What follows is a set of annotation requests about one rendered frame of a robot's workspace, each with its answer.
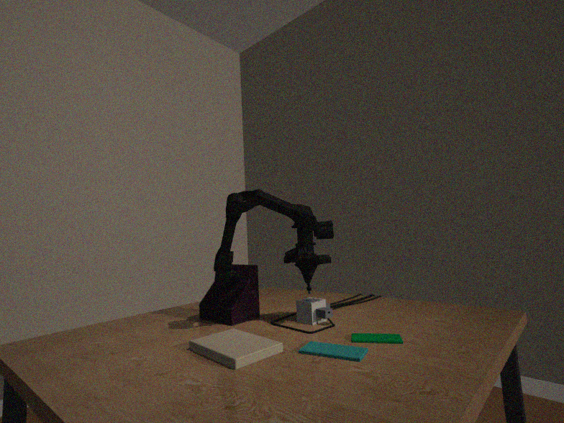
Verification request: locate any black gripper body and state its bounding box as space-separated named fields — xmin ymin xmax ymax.
xmin=284 ymin=240 xmax=331 ymax=265

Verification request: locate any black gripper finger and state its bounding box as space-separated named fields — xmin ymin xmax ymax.
xmin=303 ymin=264 xmax=319 ymax=283
xmin=294 ymin=264 xmax=307 ymax=283

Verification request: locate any teal flat rectangular block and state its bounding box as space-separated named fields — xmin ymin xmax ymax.
xmin=299 ymin=341 xmax=368 ymax=362

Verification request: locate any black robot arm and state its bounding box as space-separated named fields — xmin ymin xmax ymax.
xmin=214 ymin=189 xmax=334 ymax=289

